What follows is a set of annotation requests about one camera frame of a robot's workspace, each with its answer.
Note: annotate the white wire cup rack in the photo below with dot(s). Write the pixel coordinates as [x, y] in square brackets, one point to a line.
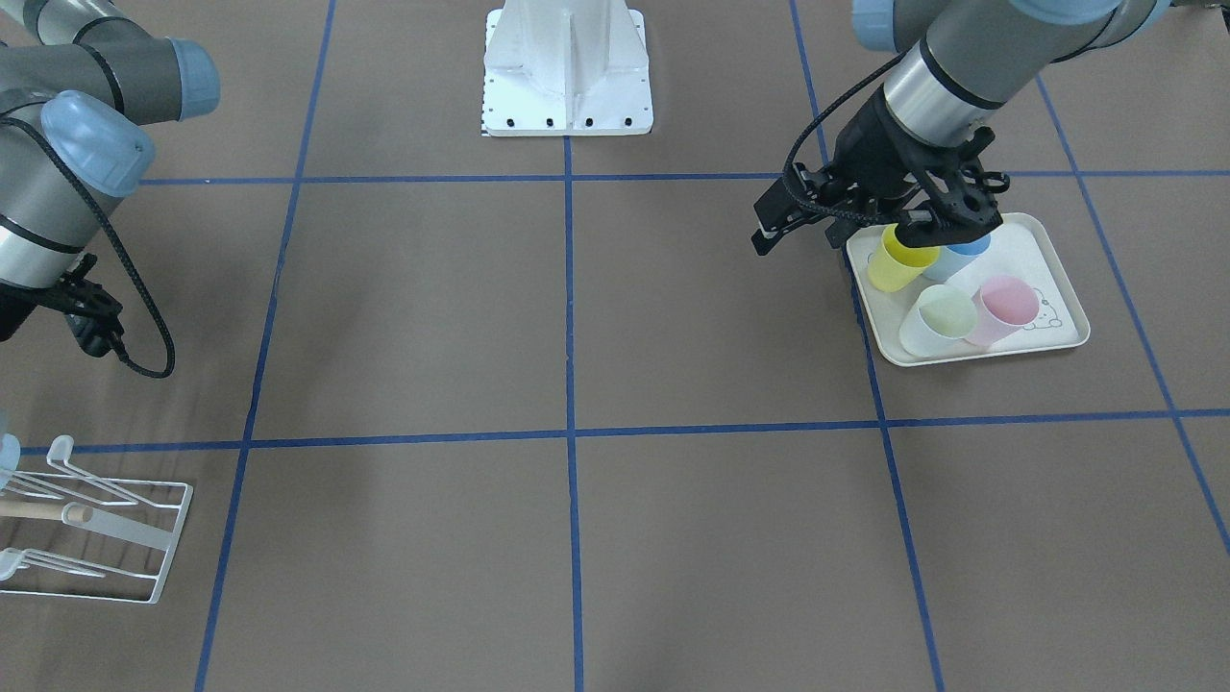
[71, 533]

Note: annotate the light blue plastic cup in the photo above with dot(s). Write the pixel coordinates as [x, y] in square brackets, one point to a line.
[10, 455]

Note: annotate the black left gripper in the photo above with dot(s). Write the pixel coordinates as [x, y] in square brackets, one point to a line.
[873, 144]

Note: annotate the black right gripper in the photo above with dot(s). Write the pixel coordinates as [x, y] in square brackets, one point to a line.
[12, 313]

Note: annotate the cream plastic serving tray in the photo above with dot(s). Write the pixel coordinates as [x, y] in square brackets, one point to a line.
[1021, 248]

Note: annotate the pink plastic cup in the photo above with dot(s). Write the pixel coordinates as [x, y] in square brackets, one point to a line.
[1004, 305]

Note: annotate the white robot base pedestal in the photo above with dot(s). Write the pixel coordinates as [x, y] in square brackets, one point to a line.
[566, 68]

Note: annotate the yellow plastic cup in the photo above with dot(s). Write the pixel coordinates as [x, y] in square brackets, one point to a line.
[893, 265]

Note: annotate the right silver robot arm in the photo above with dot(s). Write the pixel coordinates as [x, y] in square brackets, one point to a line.
[76, 105]

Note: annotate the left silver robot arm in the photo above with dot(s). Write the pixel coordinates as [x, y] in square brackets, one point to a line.
[954, 64]

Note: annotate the pale green plastic cup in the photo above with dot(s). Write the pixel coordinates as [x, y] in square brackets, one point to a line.
[941, 316]

